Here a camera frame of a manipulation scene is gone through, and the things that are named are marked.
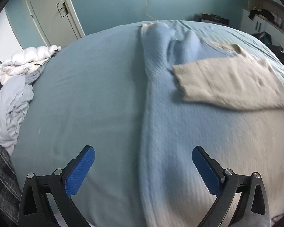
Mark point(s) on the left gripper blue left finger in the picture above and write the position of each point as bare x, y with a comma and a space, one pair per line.
35, 209

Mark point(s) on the white puffy duvet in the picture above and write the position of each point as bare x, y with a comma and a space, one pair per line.
26, 61

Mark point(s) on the light grey crumpled sheet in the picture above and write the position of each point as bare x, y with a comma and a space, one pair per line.
15, 97

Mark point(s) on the dark plaid blanket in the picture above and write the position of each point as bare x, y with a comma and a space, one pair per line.
10, 193

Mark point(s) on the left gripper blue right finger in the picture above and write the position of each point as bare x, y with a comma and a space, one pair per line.
252, 208

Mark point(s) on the white panel door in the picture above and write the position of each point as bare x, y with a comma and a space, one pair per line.
56, 21

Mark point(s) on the black clothing on counter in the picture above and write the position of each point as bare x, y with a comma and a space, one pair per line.
265, 13

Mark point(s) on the blue bed sheet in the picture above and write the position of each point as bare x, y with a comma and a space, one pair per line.
93, 92

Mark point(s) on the white cabinet with dark handles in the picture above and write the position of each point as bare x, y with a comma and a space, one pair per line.
259, 25

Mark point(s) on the black bag on floor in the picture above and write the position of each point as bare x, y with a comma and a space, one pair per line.
267, 40

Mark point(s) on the black and white box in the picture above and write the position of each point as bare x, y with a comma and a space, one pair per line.
212, 19

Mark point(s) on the blue and cream knit sweater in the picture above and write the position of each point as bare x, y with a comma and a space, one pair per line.
172, 191

